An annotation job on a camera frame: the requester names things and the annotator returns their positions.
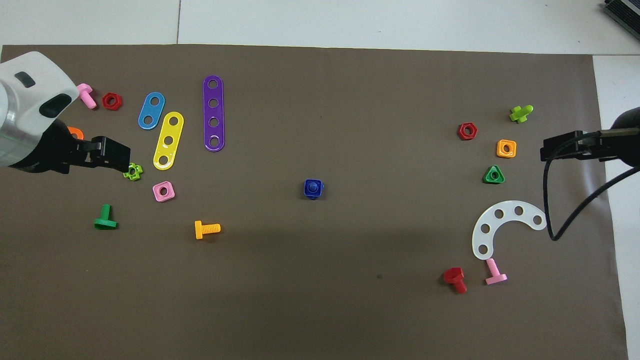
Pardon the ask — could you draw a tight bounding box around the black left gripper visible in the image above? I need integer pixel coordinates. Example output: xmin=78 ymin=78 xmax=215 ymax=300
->
xmin=9 ymin=119 xmax=132 ymax=175

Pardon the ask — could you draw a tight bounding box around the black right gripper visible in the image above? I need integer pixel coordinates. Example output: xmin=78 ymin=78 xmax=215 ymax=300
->
xmin=540 ymin=107 xmax=640 ymax=169

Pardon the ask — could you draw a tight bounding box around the pink plastic bolt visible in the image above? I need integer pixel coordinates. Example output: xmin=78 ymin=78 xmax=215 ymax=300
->
xmin=76 ymin=83 xmax=98 ymax=110
xmin=484 ymin=258 xmax=508 ymax=286

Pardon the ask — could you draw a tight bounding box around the blue two-hole plastic plate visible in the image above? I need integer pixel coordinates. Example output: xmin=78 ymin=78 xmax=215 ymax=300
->
xmin=138 ymin=92 xmax=166 ymax=131

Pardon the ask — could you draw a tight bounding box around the dark green plastic bolt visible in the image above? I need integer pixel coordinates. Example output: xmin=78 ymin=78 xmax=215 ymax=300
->
xmin=93 ymin=204 xmax=118 ymax=231

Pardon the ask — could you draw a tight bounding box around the lime green cross-head bolt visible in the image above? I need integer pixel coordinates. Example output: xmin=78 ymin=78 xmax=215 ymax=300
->
xmin=509 ymin=104 xmax=534 ymax=124

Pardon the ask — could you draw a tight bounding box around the pink square plastic nut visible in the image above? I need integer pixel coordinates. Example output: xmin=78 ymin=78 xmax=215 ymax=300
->
xmin=152 ymin=181 xmax=176 ymax=203

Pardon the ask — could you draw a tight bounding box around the yellow three-hole plastic plate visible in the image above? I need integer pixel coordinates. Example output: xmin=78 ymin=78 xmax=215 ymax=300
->
xmin=152 ymin=111 xmax=185 ymax=171

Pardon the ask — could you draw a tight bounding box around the white curved five-hole plate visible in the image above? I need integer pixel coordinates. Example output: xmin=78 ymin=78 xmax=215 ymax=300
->
xmin=471 ymin=200 xmax=548 ymax=261

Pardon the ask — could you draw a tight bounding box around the purple four-hole plastic plate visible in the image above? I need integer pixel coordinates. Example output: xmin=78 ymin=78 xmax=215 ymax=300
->
xmin=202 ymin=75 xmax=226 ymax=152

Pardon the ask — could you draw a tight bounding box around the orange plastic bolt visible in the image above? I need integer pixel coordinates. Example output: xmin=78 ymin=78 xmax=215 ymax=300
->
xmin=194 ymin=220 xmax=222 ymax=240

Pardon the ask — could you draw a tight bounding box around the black ribbed device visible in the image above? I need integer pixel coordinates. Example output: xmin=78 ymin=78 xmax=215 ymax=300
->
xmin=601 ymin=0 xmax=640 ymax=29

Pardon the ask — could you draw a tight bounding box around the red plastic bolt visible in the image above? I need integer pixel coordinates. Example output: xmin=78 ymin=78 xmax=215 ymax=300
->
xmin=443 ymin=267 xmax=468 ymax=294

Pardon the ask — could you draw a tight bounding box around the brown table mat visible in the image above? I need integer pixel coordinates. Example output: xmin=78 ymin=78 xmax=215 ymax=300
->
xmin=0 ymin=44 xmax=630 ymax=360

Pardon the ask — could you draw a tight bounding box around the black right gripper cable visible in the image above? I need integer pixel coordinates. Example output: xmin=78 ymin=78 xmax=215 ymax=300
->
xmin=543 ymin=134 xmax=640 ymax=242

